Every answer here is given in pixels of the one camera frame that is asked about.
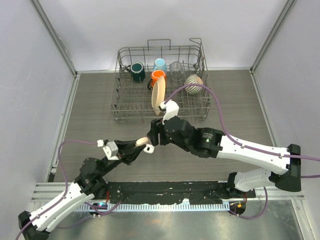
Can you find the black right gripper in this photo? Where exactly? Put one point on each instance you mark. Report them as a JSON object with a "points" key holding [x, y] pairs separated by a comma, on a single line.
{"points": [[153, 133]]}

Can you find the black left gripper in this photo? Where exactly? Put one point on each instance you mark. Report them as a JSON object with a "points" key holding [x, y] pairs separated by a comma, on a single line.
{"points": [[126, 152]]}

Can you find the pink earbud charging case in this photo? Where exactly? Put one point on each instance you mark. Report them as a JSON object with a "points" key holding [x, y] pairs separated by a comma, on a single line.
{"points": [[143, 141]]}

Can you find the white earbud charging case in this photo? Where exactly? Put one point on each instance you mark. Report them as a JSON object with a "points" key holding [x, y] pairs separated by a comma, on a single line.
{"points": [[149, 149]]}

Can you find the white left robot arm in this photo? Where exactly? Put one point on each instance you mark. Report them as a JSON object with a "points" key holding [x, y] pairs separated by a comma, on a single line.
{"points": [[87, 186]]}

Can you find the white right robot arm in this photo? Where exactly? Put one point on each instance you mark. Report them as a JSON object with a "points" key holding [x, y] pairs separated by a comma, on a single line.
{"points": [[277, 166]]}

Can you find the beige plate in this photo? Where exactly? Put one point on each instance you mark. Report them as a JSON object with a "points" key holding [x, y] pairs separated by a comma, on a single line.
{"points": [[158, 94]]}

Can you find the orange mug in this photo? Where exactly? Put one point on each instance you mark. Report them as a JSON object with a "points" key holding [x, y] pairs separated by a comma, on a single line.
{"points": [[155, 75]]}

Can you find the clear glass cup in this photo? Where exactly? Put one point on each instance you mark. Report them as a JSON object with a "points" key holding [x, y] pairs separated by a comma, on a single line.
{"points": [[176, 71]]}

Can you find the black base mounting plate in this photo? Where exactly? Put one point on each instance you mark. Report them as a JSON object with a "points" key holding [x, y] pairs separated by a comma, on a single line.
{"points": [[171, 192]]}

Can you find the dark green mug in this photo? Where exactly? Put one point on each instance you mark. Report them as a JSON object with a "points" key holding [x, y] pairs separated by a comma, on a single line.
{"points": [[137, 71]]}

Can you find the striped ceramic bowl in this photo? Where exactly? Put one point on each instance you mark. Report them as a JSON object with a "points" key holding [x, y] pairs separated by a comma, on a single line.
{"points": [[193, 89]]}

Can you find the light blue mug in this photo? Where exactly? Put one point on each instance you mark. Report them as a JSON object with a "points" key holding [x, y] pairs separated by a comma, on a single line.
{"points": [[160, 64]]}

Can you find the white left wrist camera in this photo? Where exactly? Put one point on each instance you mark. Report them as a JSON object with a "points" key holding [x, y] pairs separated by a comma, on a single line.
{"points": [[111, 151]]}

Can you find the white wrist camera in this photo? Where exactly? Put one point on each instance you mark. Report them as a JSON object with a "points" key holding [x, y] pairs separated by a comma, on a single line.
{"points": [[170, 108], [111, 151]]}

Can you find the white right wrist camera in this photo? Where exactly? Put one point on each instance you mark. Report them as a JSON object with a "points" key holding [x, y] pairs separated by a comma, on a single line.
{"points": [[170, 108]]}

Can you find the grey wire dish rack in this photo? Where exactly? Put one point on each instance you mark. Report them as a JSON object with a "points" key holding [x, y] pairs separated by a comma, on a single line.
{"points": [[132, 101]]}

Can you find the white slotted cable duct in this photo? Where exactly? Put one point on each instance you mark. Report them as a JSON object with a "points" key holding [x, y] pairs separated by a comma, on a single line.
{"points": [[185, 206]]}

